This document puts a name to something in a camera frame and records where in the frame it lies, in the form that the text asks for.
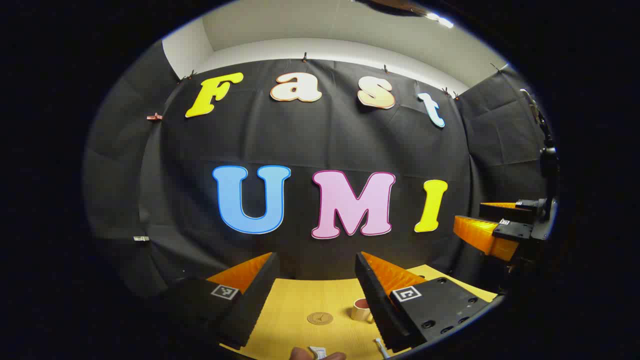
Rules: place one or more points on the copper cloth clip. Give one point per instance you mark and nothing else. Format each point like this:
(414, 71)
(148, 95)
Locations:
(155, 117)

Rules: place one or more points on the round brown coaster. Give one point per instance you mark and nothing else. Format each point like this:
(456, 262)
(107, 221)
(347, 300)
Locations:
(320, 318)

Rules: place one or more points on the ceiling light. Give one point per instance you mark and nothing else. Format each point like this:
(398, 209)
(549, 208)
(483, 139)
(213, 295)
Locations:
(440, 20)

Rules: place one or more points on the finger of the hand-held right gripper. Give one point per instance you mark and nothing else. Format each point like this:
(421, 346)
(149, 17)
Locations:
(515, 211)
(512, 231)

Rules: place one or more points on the black backdrop cloth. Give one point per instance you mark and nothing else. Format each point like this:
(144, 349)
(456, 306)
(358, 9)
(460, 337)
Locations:
(300, 140)

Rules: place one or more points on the white toothpaste tube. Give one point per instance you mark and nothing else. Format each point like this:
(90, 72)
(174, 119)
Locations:
(317, 352)

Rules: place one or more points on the beige cup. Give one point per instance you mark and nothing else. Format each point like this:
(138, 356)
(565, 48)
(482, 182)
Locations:
(359, 311)

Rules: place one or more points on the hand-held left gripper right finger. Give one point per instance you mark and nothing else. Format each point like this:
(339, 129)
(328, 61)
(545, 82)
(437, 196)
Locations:
(372, 300)

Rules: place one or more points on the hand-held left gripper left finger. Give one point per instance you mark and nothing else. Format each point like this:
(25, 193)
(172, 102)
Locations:
(255, 300)

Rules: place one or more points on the white toothbrush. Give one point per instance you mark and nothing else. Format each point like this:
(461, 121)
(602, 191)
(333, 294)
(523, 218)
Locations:
(382, 347)

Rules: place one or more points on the wooden desktop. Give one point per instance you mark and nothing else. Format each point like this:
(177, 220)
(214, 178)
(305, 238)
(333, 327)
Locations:
(300, 300)

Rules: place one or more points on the silver cloth clip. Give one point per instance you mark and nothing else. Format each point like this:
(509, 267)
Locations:
(141, 238)

